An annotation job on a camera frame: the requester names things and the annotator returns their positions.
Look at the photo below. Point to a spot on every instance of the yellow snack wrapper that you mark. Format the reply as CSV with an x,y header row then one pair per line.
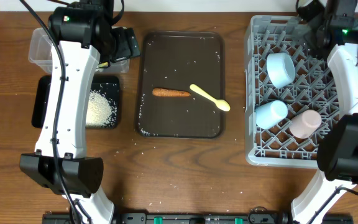
x,y
103,65

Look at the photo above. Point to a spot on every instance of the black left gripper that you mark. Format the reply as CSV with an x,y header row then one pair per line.
x,y
125,48

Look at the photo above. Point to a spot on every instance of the black waste tray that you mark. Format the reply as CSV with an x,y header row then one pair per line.
x,y
107,84

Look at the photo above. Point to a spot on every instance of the light blue small bowl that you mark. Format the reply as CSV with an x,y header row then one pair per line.
x,y
280,69

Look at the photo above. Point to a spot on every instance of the dark brown serving tray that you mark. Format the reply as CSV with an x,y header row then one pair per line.
x,y
174,61

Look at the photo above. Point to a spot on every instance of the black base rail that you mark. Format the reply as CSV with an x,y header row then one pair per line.
x,y
256,215

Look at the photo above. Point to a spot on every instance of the orange carrot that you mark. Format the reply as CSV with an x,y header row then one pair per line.
x,y
162,92

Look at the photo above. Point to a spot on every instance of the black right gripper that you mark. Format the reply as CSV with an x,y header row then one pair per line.
x,y
311,37

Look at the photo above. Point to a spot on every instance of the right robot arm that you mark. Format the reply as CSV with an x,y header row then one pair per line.
x,y
333,37

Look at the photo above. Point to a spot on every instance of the grey dishwasher rack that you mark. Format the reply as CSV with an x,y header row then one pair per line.
x,y
327,86

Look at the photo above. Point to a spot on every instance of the pile of white rice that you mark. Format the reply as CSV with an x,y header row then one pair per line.
x,y
101,112

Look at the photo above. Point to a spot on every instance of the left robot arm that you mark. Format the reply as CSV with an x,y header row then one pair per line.
x,y
85,36

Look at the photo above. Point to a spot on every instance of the yellow plastic spoon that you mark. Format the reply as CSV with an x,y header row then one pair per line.
x,y
220,104

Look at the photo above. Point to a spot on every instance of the pink plastic cup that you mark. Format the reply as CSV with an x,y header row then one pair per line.
x,y
305,124

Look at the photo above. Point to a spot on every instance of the light blue plastic cup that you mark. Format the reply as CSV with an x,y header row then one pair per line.
x,y
270,114

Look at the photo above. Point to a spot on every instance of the clear plastic container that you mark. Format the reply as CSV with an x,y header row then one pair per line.
x,y
40,54

